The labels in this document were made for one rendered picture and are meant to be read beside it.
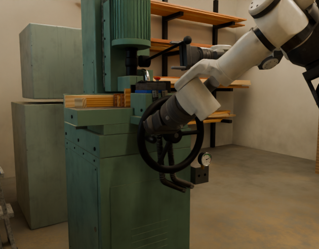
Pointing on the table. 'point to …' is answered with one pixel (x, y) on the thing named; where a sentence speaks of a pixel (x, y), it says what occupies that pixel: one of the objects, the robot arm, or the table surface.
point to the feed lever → (142, 62)
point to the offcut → (80, 103)
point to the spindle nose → (131, 61)
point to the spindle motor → (131, 24)
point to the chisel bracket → (125, 82)
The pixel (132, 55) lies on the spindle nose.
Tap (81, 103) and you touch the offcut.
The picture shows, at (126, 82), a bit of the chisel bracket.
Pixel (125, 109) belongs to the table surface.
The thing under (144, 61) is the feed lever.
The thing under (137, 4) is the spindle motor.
